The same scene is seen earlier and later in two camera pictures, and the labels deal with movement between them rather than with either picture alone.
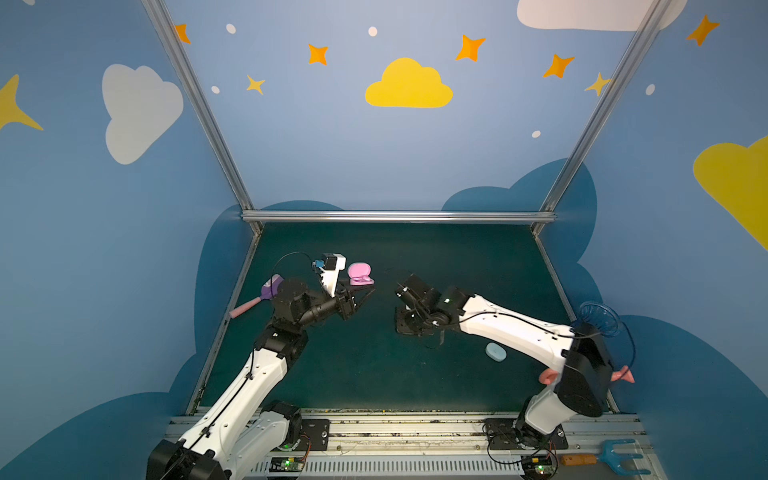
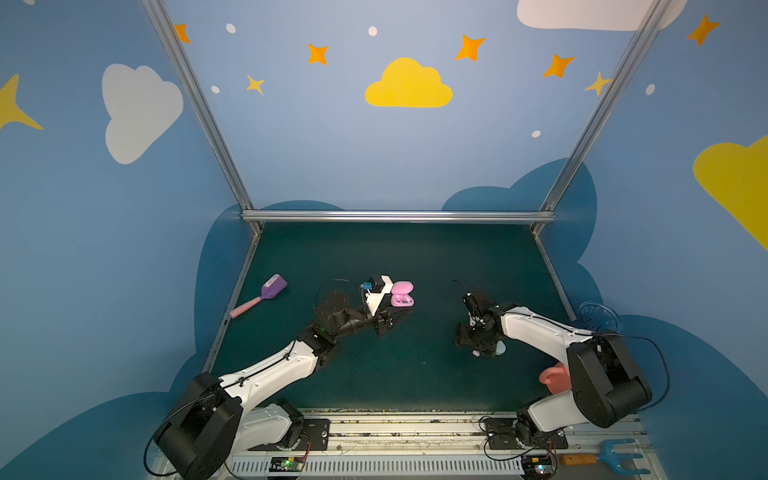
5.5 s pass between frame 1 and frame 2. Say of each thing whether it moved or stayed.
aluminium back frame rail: stayed
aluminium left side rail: stayed
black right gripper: moved
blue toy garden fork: stayed
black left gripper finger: moved
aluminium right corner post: stayed
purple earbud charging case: moved
